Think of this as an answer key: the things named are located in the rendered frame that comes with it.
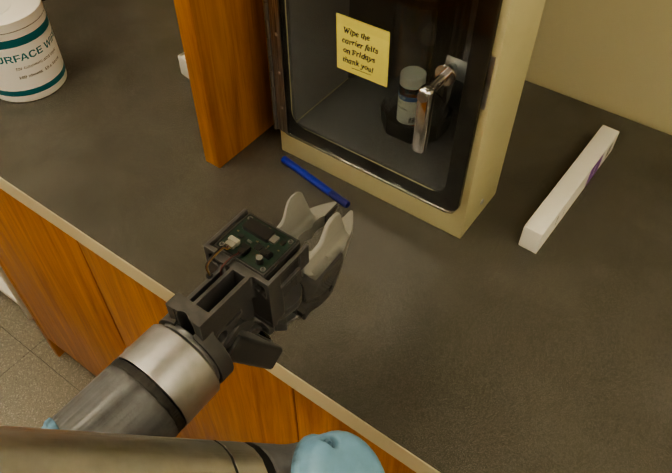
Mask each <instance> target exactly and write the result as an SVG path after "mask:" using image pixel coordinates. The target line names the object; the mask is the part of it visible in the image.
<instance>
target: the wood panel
mask: <svg viewBox="0 0 672 473"><path fill-rule="evenodd" d="M174 5H175V10H176V15H177V20H178V25H179V30H180V35H181V40H182V45H183V50H184V54H185V59H186V64H187V69H188V74H189V79H190V84H191V89H192V94H193V99H194V104H195V109H196V114H197V119H198V124H199V129H200V134H201V139H202V144H203V149H204V154H205V159H206V161H207V162H209V163H211V164H213V165H215V166H216V167H218V168H221V167H222V166H223V165H225V164H226V163H227V162H228V161H229V160H231V159H232V158H233V157H234V156H236V155H237V154H238V153H239V152H240V151H242V150H243V149H244V148H245V147H247V146H248V145H249V144H250V143H251V142H253V141H254V140H255V139H256V138H258V137H259V136H260V135H261V134H263V133H264V132H265V131H266V130H267V129H269V128H270V127H271V126H272V125H274V123H273V112H272V100H271V90H270V79H269V68H268V57H267V46H266V35H265V24H264V13H263V2H262V0H174Z"/></svg>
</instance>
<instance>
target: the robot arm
mask: <svg viewBox="0 0 672 473"><path fill-rule="evenodd" d="M337 208H338V203H337V202H335V201H334V202H329V203H325V204H321V205H318V206H315V207H312V208H310V209H309V206H308V204H307V202H306V200H305V197H304V195H303V193H301V192H295V193H294V194H292V195H291V197H290V198H289V199H288V201H287V203H286V206H285V210H284V214H283V218H282V220H281V222H280V224H279V225H278V226H277V227H275V226H273V225H272V224H270V223H268V222H266V221H265V220H263V219H261V218H260V217H258V216H256V215H254V214H253V213H248V211H247V209H243V210H242V211H241V212H240V213H239V214H238V215H237V216H236V217H234V218H233V219H232V220H231V221H230V222H229V223H228V224H227V225H225V226H224V227H223V228H222V229H221V230H220V231H219V232H218V233H216V234H215V235H214V236H213V237H212V238H211V239H210V240H209V241H207V242H206V243H205V244H204V245H203V247H204V251H205V255H206V260H207V262H206V265H205V269H206V271H207V274H206V278H207V279H206V280H205V281H204V282H203V283H202V284H201V285H199V286H198V287H197V288H196V289H195V290H194V291H193V292H192V293H191V294H190V295H189V296H188V297H187V298H186V297H185V296H183V295H182V294H180V293H179V292H177V293H176V294H175V295H174V296H173V297H172V298H171V299H170V300H168V301H167V302H166V303H165V304H166V307H167V310H168V314H167V315H166V316H164V317H163V318H162V319H161V320H160V321H159V323H158V324H153V325H152V326H151V327H150V328H149V329H148V330H147V331H146V332H144V333H143V334H142V335H141V336H140V337H139V338H138V339H137V340H136V341H135V342H134V343H133V344H131V345H130V346H128V347H126V348H125V350H124V352H123V353H122V354H121V355H120V356H118V357H117V359H115V360H114V361H113V362H112V363H111V364H110V365H109V366H107V367H106V368H105V369H104V370H103V371H102V372H101V373H100V374H99V375H98V376H97V377H95V378H94V379H93V380H92V381H91V382H90V383H89V384H88V385H87V386H86V387H85V388H84V389H82V390H81V391H80V392H79V393H78V394H77V395H76V396H75V397H74V398H73V399H72V400H71V401H69V402H68V403H67V404H66V405H65V406H64V407H63V408H62V409H61V410H60V411H59V412H58V413H56V414H55V415H54V416H53V417H52V418H50V417H49V418H48V419H47V420H45V421H44V423H43V426H42V427H41V428H29V427H14V426H0V473H385V472H384V469H383V467H382V465H381V462H380V461H379V459H378V457H377V455H376V454H375V453H374V451H373V450H372V449H371V447H370V446H369V445H368V444H367V443H366V442H365V441H364V440H362V439H361V438H360V437H358V436H356V435H354V434H352V433H350V432H347V431H341V430H335V431H330V432H326V433H323V434H320V435H318V434H310V435H307V436H305V437H303V438H302V439H301V440H300V441H299V442H296V443H290V444H269V443H254V442H234V441H219V440H204V439H190V438H175V437H176V436H177V435H178V434H179V432H180V431H181V430H182V429H183V428H184V427H185V426H187V425H188V424H189V423H190V421H191V420H192V419H193V418H194V417H195V416H196V415H197V414H198V413H199V412H200V411H201V410H202V408H203V407H204V406H205V405H206V404H207V403H208V402H209V401H210V400H211V399H212V398H213V397H214V395H215V394H216V393H217V392H218V391H219V390H220V384H221V383H222V382H223V381H224V380H225V379H226V378H227V377H228V376H229V375H230V374H231V373H232V372H233V370H234V365H233V362H234V363H239V364H244V365H248V366H254V367H259V368H265V369H272V368H273V367H274V366H275V364H276V362H277V360H278V359H279V357H280V355H281V353H282V348H281V347H280V346H278V345H277V344H275V343H273V342H272V340H271V338H270V336H271V335H272V333H273V332H274V331H286V330H288V324H290V323H291V322H293V321H294V320H295V319H297V318H298V316H299V317H300V318H302V319H303V320H305V319H306V318H307V316H308V315H309V313H310V312H311V311H313V310H314V309H316V308H317V307H319V306H320V305H321V304H322V303H323V302H324V301H325V300H326V299H327V298H328V297H329V296H330V294H331V292H332V291H333V289H334V286H335V284H336V281H337V278H338V276H339V273H340V270H341V268H342V264H343V260H344V258H345V255H346V252H347V249H348V246H349V243H350V239H351V236H352V231H353V211H352V210H350V209H349V210H348V211H347V212H346V213H345V214H344V215H343V216H342V217H341V215H340V213H339V212H336V213H335V211H336V210H337ZM236 223H237V224H236ZM234 224H236V225H235V226H233V225H234ZM232 226H233V227H232ZM231 227H232V228H231ZM322 227H324V229H323V232H322V235H321V238H320V240H319V242H318V244H317V245H316V246H315V247H314V248H313V250H312V251H309V245H307V244H305V245H304V246H303V247H302V248H301V249H300V246H301V244H303V243H304V242H305V241H307V240H310V239H312V238H313V235H314V233H315V232H316V231H317V230H318V229H320V228H322ZM230 228H231V229H230ZM229 229H230V230H229ZM228 230H229V231H228ZM227 231H228V232H227ZM226 232H227V233H226ZM224 233H226V234H225V235H223V234H224ZM222 235H223V236H222ZM221 236H222V237H221ZM220 237H221V238H220ZM219 238H220V239H219ZM218 239H219V240H218ZM208 268H209V271H208ZM302 277H303V278H302ZM269 335H270V336H269Z"/></svg>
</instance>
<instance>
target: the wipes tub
mask: <svg viewBox="0 0 672 473"><path fill-rule="evenodd" d="M66 78H67V71H66V68H65V64H64V61H63V59H62V56H61V53H60V50H59V47H58V45H57V42H56V39H55V36H54V33H53V31H52V28H51V25H50V22H49V20H48V17H47V14H46V11H45V9H44V6H43V3H42V1H41V0H0V99H2V100H5V101H9V102H30V101H35V100H38V99H41V98H44V97H46V96H49V95H50V94H52V93H54V92H55V91H57V90H58V89H59V88H60V87H61V86H62V85H63V83H64V82H65V80H66Z"/></svg>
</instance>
